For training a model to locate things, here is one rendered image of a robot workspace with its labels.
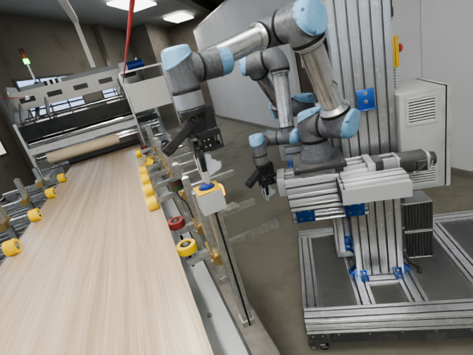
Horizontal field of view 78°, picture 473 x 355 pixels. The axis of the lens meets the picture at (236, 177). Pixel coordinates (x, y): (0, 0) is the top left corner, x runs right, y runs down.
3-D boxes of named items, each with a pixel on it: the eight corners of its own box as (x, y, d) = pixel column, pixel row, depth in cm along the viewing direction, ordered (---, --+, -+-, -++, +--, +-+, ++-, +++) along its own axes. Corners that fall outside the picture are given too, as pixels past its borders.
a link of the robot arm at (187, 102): (175, 96, 71) (169, 96, 79) (181, 115, 73) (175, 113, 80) (204, 89, 73) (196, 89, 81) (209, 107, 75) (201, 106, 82)
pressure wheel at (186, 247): (189, 258, 129) (181, 237, 125) (205, 259, 125) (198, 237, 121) (180, 271, 122) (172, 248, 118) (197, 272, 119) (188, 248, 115)
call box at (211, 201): (221, 202, 91) (214, 179, 88) (228, 210, 85) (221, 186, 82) (200, 210, 89) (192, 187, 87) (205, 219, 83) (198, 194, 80)
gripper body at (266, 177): (278, 183, 153) (274, 161, 149) (264, 189, 151) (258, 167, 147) (272, 179, 160) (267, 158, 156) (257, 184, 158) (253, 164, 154)
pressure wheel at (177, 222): (188, 232, 151) (181, 213, 147) (191, 239, 144) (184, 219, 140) (173, 239, 149) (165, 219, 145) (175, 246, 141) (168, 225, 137)
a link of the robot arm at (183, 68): (197, 40, 71) (166, 46, 67) (209, 86, 75) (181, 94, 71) (181, 47, 78) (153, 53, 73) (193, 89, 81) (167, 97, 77)
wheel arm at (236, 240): (276, 225, 136) (275, 217, 134) (280, 228, 133) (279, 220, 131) (187, 264, 124) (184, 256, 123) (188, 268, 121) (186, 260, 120)
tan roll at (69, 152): (160, 129, 383) (157, 120, 379) (161, 130, 372) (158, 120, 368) (42, 165, 347) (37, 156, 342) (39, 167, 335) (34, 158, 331)
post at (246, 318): (250, 313, 105) (217, 203, 89) (256, 322, 101) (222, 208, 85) (239, 319, 104) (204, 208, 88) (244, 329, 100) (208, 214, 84)
